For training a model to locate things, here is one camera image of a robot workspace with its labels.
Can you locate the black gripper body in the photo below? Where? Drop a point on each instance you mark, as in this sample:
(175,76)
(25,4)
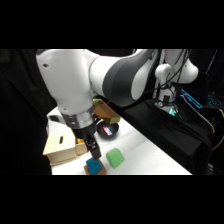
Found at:
(84,132)

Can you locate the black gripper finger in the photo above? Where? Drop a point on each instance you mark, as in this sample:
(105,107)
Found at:
(95,150)
(88,145)

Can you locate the blue cube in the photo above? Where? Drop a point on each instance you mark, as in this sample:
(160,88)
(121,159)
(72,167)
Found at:
(92,166)

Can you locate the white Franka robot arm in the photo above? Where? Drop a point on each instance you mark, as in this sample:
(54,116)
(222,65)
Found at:
(70,80)

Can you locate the green foam block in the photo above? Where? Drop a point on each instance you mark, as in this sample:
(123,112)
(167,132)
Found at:
(115,158)

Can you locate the red blue white packet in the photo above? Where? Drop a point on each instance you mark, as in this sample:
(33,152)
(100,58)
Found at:
(107,130)

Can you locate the black bowl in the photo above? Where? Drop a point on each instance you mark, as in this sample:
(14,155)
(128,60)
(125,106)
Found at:
(111,131)

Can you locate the light wooden drawer box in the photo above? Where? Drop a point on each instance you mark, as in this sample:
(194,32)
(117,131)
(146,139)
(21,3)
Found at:
(60,148)

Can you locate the black curtain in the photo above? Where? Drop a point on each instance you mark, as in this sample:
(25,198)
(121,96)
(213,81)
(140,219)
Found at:
(20,100)

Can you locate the black draped robot stand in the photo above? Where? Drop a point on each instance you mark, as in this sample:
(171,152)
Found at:
(173,136)

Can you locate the small green status light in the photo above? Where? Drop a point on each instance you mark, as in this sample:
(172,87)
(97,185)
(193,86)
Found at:
(172,111)

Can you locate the blue lit device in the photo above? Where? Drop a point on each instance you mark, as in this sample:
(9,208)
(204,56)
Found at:
(191,98)

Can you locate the tan wrist camera box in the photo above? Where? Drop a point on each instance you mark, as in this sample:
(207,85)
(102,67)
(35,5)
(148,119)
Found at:
(107,111)

